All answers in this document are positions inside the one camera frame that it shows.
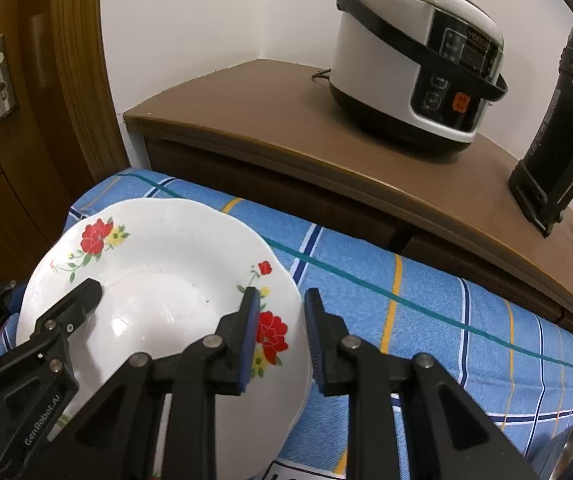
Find wooden cabinet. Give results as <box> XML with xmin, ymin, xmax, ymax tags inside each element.
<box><xmin>124</xmin><ymin>58</ymin><xmax>573</xmax><ymax>351</ymax></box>

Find wooden door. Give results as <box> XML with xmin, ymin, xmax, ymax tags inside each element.
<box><xmin>0</xmin><ymin>0</ymin><xmax>97</xmax><ymax>291</ymax></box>

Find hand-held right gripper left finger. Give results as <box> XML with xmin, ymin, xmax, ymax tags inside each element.
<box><xmin>49</xmin><ymin>286</ymin><xmax>262</xmax><ymax>480</ymax></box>

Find white and black rice cooker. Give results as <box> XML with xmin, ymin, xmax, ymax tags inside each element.
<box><xmin>327</xmin><ymin>0</ymin><xmax>510</xmax><ymax>150</ymax></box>

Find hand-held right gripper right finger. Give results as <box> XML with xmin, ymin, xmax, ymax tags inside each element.
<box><xmin>304</xmin><ymin>287</ymin><xmax>542</xmax><ymax>480</ymax></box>

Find stainless steel bowl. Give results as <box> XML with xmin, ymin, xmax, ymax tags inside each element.
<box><xmin>531</xmin><ymin>420</ymin><xmax>573</xmax><ymax>480</ymax></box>

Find large white red-flower plate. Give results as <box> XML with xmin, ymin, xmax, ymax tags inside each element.
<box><xmin>15</xmin><ymin>199</ymin><xmax>312</xmax><ymax>480</ymax></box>

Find wooden door frame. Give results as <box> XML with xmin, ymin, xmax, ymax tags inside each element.
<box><xmin>49</xmin><ymin>0</ymin><xmax>132</xmax><ymax>201</ymax></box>

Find white cloth label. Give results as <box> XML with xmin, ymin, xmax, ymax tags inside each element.
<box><xmin>266</xmin><ymin>460</ymin><xmax>317</xmax><ymax>480</ymax></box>

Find blue plaid cloth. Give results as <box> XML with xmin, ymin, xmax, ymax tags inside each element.
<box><xmin>0</xmin><ymin>169</ymin><xmax>573</xmax><ymax>480</ymax></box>

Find black thermos flask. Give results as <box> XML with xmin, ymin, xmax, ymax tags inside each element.
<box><xmin>508</xmin><ymin>24</ymin><xmax>573</xmax><ymax>238</ymax></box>

